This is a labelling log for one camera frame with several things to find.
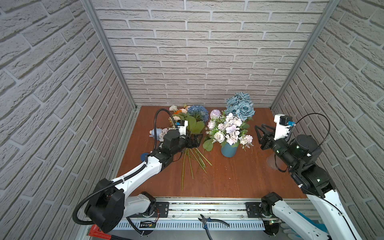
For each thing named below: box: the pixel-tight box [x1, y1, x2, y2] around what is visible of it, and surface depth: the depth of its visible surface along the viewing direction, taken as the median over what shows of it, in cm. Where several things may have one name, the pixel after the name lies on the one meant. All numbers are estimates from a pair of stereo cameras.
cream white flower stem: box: [169, 105, 179, 112], surface depth 119 cm
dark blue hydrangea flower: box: [187, 105, 209, 123], surface depth 109 cm
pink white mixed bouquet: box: [203, 109, 254, 153], surface depth 69 cm
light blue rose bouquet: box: [224, 91, 256, 121], surface depth 69 cm
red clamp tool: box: [86, 224, 132, 240], surface depth 67 cm
